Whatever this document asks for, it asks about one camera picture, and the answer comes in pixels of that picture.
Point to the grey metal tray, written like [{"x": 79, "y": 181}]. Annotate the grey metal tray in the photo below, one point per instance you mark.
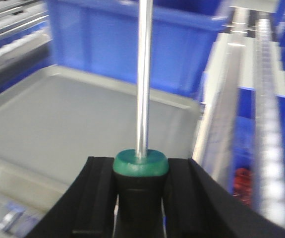
[{"x": 54, "y": 119}]

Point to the blue bin front centre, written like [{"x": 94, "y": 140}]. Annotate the blue bin front centre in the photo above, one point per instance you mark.
[{"x": 101, "y": 36}]

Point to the green black handle screwdriver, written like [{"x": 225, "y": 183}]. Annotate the green black handle screwdriver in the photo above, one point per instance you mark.
[{"x": 141, "y": 172}]

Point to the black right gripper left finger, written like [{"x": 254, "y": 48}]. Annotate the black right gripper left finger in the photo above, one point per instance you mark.
[{"x": 86, "y": 209}]

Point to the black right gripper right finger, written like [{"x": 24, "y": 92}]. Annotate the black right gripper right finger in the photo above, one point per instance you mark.
[{"x": 196, "y": 206}]

